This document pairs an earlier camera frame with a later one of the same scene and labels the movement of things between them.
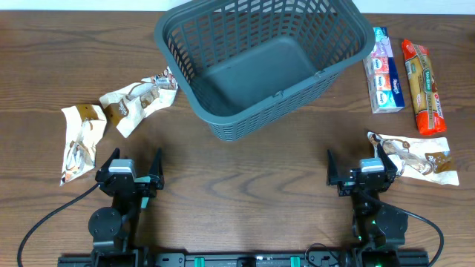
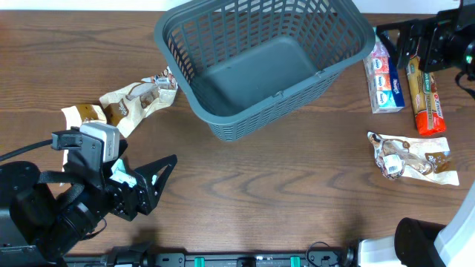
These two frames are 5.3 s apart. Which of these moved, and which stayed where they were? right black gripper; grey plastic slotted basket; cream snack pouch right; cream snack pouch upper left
Moved: right black gripper
Stayed: cream snack pouch right; grey plastic slotted basket; cream snack pouch upper left
